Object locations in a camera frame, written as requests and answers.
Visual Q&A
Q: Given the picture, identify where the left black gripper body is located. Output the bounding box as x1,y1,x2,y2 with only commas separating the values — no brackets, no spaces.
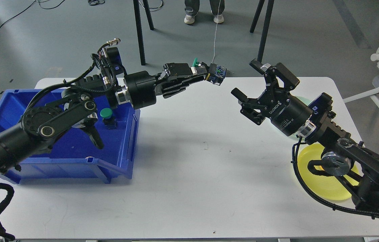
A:
119,71,172,109

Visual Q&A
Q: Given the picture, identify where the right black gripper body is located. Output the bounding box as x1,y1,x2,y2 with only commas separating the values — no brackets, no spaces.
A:
240,91,312,136

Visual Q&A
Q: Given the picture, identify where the black stand leg left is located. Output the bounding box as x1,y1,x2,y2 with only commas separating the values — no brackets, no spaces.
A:
133,0,155,66

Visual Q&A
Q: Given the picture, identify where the blue plastic bin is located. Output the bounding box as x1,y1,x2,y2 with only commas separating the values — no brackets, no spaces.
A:
0,89,140,184

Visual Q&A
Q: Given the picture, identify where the green push button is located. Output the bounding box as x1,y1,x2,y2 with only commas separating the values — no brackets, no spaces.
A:
192,57,227,86
100,108,117,130

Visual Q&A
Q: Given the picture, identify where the person left shoe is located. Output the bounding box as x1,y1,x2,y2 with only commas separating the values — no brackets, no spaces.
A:
184,14,195,25

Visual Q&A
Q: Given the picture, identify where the black stand leg right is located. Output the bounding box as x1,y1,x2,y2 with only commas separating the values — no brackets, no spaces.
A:
250,0,274,62

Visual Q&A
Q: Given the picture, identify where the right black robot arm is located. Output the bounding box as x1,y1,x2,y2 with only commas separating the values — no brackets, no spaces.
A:
231,59,379,219

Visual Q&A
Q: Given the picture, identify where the person right shoe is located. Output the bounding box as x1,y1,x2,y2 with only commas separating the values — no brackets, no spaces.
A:
213,14,224,24

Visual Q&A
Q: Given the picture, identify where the black stand leg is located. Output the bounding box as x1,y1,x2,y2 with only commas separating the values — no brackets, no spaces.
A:
133,0,155,66
250,0,274,62

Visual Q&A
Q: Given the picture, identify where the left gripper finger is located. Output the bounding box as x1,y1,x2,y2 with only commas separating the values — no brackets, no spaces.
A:
161,76,205,98
161,63,209,81

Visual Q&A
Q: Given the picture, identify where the person shoe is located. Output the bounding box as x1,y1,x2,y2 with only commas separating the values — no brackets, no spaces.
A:
184,14,195,25
213,14,224,24

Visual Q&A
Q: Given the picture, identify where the black floor cable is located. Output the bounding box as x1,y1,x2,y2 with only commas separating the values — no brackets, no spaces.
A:
0,0,65,55

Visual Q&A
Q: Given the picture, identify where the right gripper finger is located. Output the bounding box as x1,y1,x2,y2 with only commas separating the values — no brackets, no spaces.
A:
231,88,270,125
249,59,300,97

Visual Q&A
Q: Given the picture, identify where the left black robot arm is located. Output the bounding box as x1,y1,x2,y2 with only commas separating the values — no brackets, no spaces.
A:
0,38,217,241

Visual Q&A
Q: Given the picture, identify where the yellow plate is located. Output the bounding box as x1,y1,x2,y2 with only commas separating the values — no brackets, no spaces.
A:
297,144,352,201

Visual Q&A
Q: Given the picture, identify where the pale green plate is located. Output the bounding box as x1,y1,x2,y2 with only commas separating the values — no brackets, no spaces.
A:
269,96,312,136

